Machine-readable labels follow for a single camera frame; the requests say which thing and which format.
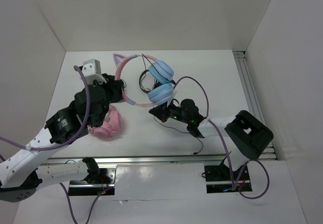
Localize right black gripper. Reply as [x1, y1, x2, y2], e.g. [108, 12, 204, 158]
[149, 97, 190, 124]

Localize blue pink cat-ear headphones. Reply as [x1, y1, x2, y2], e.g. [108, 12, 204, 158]
[113, 53, 176, 107]

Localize thin black audio cable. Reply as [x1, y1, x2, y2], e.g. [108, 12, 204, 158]
[141, 54, 204, 155]

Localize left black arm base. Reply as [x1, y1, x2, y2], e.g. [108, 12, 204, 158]
[68, 163, 117, 197]

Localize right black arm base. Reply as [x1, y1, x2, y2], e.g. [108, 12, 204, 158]
[201, 163, 252, 194]

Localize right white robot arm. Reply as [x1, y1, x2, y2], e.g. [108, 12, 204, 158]
[149, 99, 274, 180]

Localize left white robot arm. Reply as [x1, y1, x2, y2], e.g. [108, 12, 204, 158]
[1, 74, 124, 203]

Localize black headphones right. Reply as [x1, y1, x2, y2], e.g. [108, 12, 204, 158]
[138, 70, 157, 94]

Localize pink gaming headphones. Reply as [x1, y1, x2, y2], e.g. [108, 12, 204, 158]
[88, 105, 122, 139]

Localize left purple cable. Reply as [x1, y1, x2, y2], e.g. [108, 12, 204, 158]
[0, 66, 106, 224]

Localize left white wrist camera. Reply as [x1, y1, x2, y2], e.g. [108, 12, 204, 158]
[81, 59, 106, 85]

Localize aluminium right side rail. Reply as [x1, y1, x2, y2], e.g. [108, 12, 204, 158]
[233, 50, 278, 160]

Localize aluminium rail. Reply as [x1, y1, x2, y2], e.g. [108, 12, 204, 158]
[42, 152, 278, 165]
[233, 50, 278, 160]

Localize aluminium front rail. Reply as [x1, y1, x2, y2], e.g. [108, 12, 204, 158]
[42, 152, 278, 165]

